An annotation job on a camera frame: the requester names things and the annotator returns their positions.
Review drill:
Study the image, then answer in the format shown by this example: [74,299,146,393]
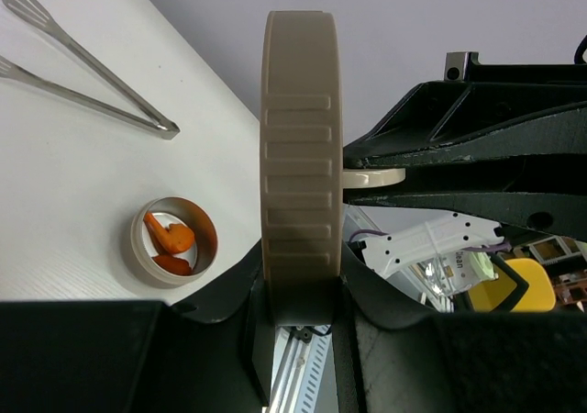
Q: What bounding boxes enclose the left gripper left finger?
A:
[343,82,586,169]

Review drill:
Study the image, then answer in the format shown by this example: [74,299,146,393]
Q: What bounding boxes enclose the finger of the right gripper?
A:
[332,248,586,412]
[1,245,275,412]

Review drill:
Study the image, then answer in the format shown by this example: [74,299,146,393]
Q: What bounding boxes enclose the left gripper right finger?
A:
[343,188,586,239]

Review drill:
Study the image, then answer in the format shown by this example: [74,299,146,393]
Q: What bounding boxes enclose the beige-banded metal tin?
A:
[122,196,218,289]

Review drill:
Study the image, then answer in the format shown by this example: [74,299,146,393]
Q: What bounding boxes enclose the orange carrot food piece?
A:
[143,212,195,254]

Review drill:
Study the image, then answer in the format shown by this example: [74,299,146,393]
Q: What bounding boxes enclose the brown round lid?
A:
[259,9,407,325]

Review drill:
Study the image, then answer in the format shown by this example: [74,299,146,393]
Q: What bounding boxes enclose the metal tongs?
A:
[0,0,181,141]

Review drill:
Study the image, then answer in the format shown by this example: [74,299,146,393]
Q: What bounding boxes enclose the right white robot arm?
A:
[1,223,586,412]

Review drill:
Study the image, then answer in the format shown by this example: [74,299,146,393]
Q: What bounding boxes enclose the yellow chair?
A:
[464,255,556,312]

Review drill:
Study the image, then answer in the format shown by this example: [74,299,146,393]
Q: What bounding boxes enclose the white plastic bag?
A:
[421,251,498,297]

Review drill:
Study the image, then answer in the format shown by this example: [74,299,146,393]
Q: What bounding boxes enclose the slotted cable duct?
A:
[293,335,338,413]

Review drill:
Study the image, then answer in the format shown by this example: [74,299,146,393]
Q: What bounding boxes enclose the aluminium mounting rail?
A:
[262,325,331,413]

